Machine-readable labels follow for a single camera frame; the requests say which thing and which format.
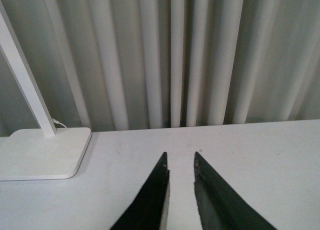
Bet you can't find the white lamp cable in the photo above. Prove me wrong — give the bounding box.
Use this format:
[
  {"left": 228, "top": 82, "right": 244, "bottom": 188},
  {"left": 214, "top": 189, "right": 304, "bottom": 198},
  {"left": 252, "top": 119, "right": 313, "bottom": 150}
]
[{"left": 51, "top": 117, "right": 68, "bottom": 129}]

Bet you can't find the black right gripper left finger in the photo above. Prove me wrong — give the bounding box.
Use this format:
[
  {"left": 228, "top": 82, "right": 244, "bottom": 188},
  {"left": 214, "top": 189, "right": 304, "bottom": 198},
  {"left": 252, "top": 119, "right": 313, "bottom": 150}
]
[{"left": 111, "top": 152, "right": 170, "bottom": 230}]

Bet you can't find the white desk lamp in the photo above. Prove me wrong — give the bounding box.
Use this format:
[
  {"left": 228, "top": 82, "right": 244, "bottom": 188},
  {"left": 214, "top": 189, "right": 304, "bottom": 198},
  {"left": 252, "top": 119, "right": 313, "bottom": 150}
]
[{"left": 0, "top": 0, "right": 92, "bottom": 182}]

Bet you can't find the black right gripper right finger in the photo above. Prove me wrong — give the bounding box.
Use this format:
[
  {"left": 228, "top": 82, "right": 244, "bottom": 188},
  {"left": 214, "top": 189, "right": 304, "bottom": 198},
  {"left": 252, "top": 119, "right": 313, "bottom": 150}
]
[{"left": 194, "top": 152, "right": 275, "bottom": 230}]

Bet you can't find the grey pleated curtain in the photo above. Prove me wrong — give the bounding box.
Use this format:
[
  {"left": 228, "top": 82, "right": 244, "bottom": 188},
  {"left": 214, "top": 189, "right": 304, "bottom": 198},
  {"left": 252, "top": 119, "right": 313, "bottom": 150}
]
[{"left": 0, "top": 0, "right": 320, "bottom": 132}]

